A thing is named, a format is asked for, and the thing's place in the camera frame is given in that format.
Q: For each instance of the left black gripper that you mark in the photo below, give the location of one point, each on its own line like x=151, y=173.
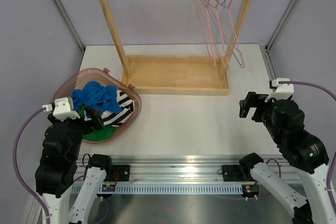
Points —
x=96, y=122

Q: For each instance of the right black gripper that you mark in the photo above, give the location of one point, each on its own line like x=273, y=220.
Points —
x=251, y=98

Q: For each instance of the green tank top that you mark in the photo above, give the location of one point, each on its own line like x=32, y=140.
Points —
x=96, y=136

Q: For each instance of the blue tank top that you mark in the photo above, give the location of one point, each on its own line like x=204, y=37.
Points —
x=93, y=94

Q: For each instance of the black white striped tank top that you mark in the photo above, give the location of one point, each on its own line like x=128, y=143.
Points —
x=127, y=108

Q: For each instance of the light blue hanger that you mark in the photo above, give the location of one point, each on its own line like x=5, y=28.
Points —
x=229, y=19

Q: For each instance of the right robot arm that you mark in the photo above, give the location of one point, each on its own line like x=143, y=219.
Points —
x=303, y=151

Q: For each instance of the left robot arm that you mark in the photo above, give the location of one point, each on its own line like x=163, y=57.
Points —
x=58, y=165

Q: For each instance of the translucent pink plastic basin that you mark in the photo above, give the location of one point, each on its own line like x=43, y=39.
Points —
x=79, y=80

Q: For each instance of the wooden clothes rack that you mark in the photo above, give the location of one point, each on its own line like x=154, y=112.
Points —
x=177, y=74

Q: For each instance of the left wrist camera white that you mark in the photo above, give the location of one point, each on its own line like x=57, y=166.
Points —
x=62, y=109

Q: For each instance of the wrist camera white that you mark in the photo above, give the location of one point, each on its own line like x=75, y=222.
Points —
x=281, y=90
x=62, y=109

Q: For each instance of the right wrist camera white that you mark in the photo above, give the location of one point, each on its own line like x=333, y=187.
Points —
x=281, y=90

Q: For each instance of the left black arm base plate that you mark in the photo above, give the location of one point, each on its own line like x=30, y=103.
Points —
x=119, y=172

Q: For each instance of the aluminium mounting rail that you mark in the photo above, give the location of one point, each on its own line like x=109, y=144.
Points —
x=179, y=169

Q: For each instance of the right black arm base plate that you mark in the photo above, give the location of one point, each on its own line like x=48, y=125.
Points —
x=234, y=173

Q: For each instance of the white slotted cable duct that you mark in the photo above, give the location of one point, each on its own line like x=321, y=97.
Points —
x=171, y=189

